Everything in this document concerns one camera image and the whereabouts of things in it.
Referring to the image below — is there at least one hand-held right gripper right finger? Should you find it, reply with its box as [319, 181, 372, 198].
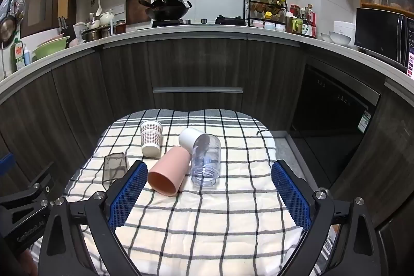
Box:
[271, 160, 382, 276]

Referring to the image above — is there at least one grey translucent cup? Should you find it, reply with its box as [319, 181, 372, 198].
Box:
[102, 152, 130, 189]

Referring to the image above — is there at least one green dish soap bottle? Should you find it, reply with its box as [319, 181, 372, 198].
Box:
[10, 37, 26, 71]

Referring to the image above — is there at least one white teapot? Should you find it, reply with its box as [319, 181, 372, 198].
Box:
[99, 11, 115, 27]

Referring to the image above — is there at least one green plastic basin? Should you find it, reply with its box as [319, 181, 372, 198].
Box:
[32, 36, 70, 61]

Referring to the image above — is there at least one steel pot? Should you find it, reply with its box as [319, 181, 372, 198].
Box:
[85, 27, 112, 41]

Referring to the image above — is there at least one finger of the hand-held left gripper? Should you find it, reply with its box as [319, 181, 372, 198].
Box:
[31, 161, 55, 199]
[0, 153, 14, 180]

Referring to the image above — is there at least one white bowl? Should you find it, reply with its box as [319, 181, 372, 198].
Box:
[320, 31, 352, 47]

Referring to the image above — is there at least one black knife block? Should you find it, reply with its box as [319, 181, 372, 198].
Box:
[57, 16, 70, 37]

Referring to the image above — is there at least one black wire spice rack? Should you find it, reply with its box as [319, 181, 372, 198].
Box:
[243, 0, 288, 32]

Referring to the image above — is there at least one white red dotted paper cup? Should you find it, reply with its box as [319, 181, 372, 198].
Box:
[140, 120, 163, 158]

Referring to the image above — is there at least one black gas stove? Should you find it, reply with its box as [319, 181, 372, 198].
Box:
[152, 18, 216, 27]

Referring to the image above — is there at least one white rice cooker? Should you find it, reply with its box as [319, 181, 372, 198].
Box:
[333, 20, 356, 45]

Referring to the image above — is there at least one hanging frying pan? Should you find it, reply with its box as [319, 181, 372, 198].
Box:
[0, 0, 26, 48]

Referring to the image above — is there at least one black dishwasher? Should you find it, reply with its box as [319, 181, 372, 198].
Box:
[288, 64, 381, 189]

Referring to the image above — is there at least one clear plastic cup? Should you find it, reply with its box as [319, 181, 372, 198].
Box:
[191, 134, 222, 189]

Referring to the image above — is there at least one metal drawer handle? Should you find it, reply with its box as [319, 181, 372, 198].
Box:
[153, 87, 243, 95]

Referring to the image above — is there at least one black microwave oven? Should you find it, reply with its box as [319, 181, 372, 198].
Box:
[354, 8, 414, 80]

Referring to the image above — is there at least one group of sauce bottles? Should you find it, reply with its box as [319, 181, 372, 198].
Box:
[286, 4, 317, 38]

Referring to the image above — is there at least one pink cup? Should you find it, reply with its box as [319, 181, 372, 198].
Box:
[148, 147, 192, 197]

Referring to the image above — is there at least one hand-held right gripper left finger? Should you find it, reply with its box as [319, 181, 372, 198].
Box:
[38, 160, 149, 276]

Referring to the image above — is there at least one black white checked cloth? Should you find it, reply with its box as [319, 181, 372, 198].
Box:
[29, 108, 336, 276]

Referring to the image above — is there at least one black wok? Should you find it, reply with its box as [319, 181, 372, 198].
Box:
[138, 0, 193, 20]

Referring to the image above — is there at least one dark wooden cutting board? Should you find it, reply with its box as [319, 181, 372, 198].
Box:
[125, 0, 152, 25]

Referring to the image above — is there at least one white electric kettle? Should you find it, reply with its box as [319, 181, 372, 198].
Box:
[74, 22, 89, 44]

